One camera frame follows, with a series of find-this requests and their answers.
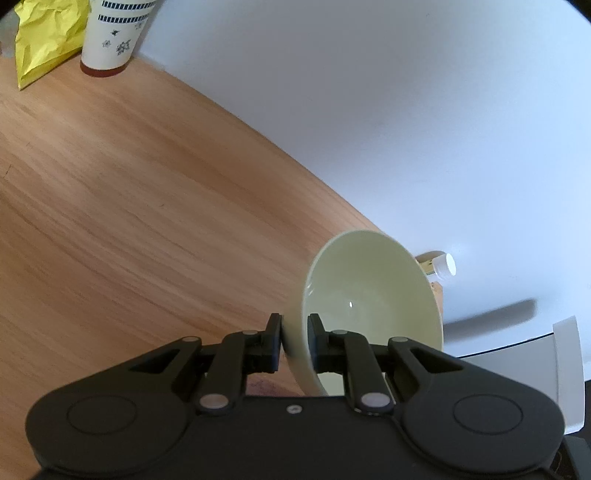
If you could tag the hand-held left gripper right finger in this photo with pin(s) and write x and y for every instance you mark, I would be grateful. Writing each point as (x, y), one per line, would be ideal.
(316, 344)

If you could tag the white plastic panel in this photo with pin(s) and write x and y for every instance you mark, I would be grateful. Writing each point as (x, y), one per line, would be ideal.
(570, 374)

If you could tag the yellow crumpled bag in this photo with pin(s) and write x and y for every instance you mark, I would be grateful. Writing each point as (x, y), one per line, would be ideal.
(41, 37)

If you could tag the white-capped bottle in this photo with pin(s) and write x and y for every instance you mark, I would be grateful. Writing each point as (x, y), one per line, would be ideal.
(441, 265)

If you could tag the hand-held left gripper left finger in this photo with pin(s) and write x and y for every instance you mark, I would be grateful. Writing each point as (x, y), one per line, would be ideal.
(273, 344)

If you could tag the floral paper cup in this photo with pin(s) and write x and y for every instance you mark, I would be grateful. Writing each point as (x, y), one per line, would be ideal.
(113, 37)

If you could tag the pale green bowl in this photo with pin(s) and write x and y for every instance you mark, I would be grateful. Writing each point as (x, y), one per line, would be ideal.
(369, 286)

